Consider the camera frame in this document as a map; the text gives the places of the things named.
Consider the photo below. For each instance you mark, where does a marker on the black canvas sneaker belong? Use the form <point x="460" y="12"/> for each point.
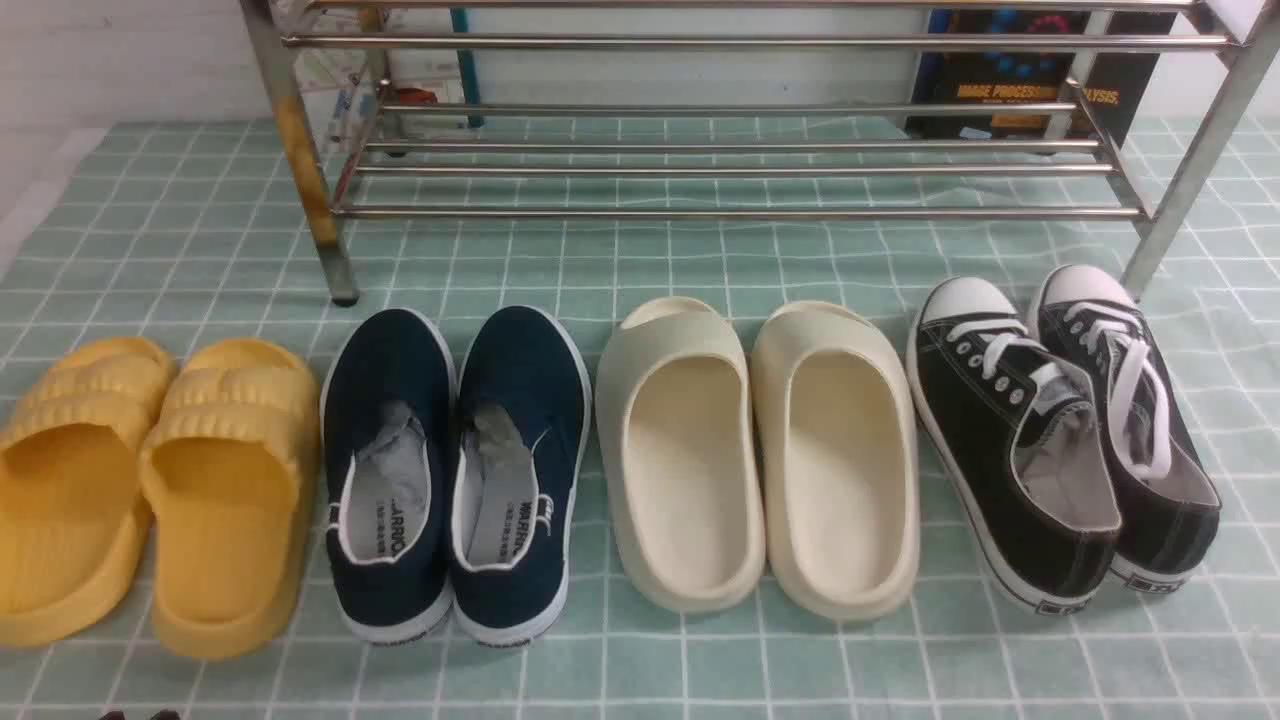
<point x="1018" y="431"/>
<point x="1170" y="507"/>

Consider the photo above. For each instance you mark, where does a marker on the left yellow slide slipper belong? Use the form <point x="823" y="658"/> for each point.
<point x="73" y="517"/>

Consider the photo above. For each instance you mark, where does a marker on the steel shoe rack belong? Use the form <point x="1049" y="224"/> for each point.
<point x="571" y="59"/>

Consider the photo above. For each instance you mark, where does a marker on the cream foam slipper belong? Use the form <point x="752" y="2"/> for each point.
<point x="673" y="418"/>
<point x="836" y="429"/>

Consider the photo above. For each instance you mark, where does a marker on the navy canvas shoe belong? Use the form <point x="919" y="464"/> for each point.
<point x="389" y="460"/>
<point x="523" y="421"/>

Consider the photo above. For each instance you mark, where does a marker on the left cream foam slipper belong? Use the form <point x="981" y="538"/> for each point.
<point x="673" y="418"/>

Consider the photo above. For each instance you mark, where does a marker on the green checkered cloth mat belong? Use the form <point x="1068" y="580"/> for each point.
<point x="189" y="234"/>

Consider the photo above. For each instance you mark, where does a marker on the right yellow slide slipper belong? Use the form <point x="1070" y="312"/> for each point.
<point x="229" y="471"/>

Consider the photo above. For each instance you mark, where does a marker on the white printed box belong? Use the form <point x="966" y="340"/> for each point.
<point x="337" y="83"/>

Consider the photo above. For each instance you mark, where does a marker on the left navy canvas shoe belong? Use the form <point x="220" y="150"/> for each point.
<point x="389" y="460"/>

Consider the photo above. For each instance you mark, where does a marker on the right cream foam slipper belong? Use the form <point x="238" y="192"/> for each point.
<point x="836" y="429"/>

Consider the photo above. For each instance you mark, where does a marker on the right navy canvas shoe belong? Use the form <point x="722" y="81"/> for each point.
<point x="523" y="421"/>

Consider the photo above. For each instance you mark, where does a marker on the yellow slide slipper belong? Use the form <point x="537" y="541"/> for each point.
<point x="229" y="471"/>
<point x="73" y="517"/>

